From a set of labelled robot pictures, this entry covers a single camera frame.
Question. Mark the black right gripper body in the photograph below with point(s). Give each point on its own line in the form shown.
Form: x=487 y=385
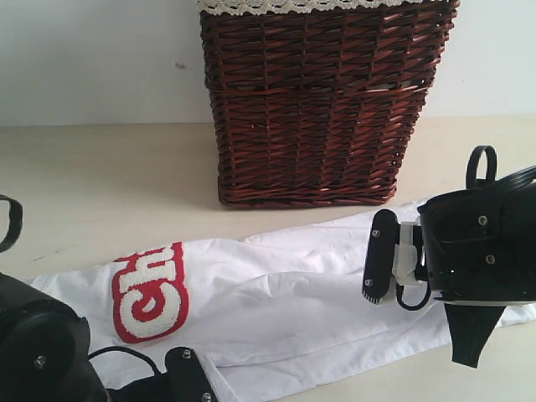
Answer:
x=462 y=254

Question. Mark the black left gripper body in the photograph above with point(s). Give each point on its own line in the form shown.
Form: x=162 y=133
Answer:
x=156 y=388

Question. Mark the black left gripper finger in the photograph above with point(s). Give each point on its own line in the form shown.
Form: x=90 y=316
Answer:
x=187 y=377

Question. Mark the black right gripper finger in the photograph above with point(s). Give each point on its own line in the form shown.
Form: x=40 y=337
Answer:
x=378 y=278

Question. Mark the white t-shirt red lettering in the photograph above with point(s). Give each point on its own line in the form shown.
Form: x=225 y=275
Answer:
x=270 y=315

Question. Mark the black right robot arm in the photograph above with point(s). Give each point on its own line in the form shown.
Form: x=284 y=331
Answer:
x=511 y=204

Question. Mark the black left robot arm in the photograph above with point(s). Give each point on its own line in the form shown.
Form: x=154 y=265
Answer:
x=45 y=356

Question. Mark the dark brown wicker basket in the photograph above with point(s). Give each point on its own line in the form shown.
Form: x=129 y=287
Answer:
x=317 y=109

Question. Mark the white lace fabric trim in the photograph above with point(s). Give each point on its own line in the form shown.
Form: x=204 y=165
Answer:
x=262 y=7

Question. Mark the white tape on gripper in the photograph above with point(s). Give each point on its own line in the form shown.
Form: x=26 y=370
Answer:
x=407 y=254

